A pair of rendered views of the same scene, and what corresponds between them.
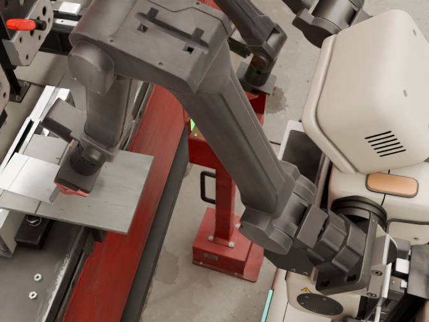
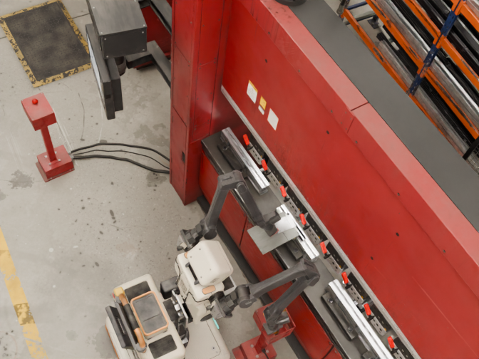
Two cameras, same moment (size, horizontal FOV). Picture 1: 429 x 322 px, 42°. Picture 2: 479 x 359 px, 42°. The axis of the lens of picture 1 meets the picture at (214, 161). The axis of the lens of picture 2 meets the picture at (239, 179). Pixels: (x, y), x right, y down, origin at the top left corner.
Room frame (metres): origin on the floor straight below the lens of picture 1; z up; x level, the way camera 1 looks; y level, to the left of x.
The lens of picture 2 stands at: (1.37, -1.25, 4.37)
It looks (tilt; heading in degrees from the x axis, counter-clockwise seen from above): 59 degrees down; 125
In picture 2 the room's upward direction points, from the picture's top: 12 degrees clockwise
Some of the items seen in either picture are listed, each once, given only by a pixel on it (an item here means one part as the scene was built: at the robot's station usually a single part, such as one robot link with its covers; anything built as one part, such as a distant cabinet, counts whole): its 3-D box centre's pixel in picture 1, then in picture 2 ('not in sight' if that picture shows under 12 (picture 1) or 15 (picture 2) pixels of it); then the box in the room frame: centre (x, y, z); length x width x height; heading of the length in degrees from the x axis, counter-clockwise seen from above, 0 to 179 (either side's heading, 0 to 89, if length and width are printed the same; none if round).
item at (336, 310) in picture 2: not in sight; (339, 315); (1.22, 0.23, 0.89); 0.30 x 0.05 x 0.03; 167
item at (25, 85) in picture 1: (13, 89); not in sight; (1.76, 0.93, 0.01); 0.12 x 0.12 x 0.03; 77
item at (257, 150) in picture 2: not in sight; (261, 147); (0.23, 0.51, 1.26); 0.15 x 0.09 x 0.17; 167
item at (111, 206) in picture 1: (78, 181); (273, 232); (0.61, 0.27, 1.00); 0.26 x 0.18 x 0.01; 77
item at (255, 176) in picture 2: not in sight; (244, 160); (0.11, 0.54, 0.92); 0.50 x 0.06 x 0.10; 167
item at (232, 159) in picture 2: not in sight; (232, 161); (0.05, 0.49, 0.89); 0.30 x 0.05 x 0.03; 167
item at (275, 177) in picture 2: not in sight; (279, 172); (0.42, 0.46, 1.26); 0.15 x 0.09 x 0.17; 167
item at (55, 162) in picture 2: not in sight; (46, 137); (-1.18, -0.17, 0.41); 0.25 x 0.20 x 0.83; 77
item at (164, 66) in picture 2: not in sight; (152, 70); (-0.68, 0.44, 1.18); 0.40 x 0.24 x 0.07; 167
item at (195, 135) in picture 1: (227, 122); (273, 320); (0.96, -0.04, 0.75); 0.20 x 0.16 x 0.18; 162
